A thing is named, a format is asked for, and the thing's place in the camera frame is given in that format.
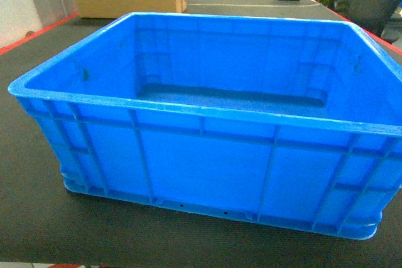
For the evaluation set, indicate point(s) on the blue plastic crate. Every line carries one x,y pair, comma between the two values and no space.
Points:
292,123

